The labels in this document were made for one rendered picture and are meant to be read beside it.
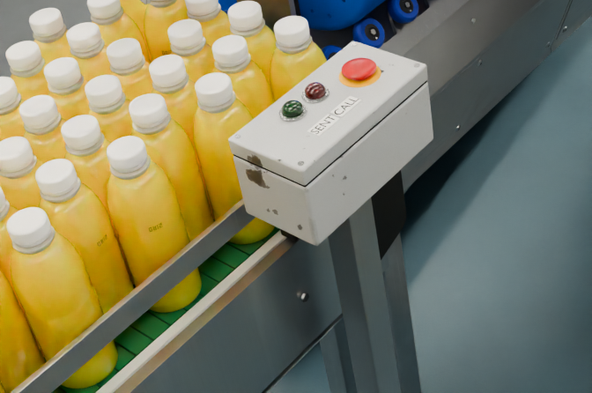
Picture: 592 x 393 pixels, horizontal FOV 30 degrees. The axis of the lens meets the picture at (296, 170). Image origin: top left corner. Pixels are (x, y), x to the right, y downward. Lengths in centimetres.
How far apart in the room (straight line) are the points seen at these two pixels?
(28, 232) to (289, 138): 26
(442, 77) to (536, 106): 136
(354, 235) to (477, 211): 143
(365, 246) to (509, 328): 116
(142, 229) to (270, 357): 27
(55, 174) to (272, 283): 30
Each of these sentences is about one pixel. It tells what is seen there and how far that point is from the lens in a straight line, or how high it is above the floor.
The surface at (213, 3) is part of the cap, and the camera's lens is 133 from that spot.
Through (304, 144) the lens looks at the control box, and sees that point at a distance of 107.
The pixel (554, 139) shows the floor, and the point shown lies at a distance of 281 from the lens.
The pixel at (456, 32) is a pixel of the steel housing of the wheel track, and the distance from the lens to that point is 160.
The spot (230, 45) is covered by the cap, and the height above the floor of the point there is 110.
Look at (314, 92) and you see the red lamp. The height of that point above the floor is 111.
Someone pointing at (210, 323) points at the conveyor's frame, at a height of 89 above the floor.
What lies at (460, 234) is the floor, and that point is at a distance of 256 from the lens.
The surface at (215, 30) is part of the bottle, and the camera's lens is 133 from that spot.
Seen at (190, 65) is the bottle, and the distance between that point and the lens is 128.
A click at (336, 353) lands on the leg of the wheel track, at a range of 200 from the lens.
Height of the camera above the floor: 174
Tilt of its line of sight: 38 degrees down
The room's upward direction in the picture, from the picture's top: 12 degrees counter-clockwise
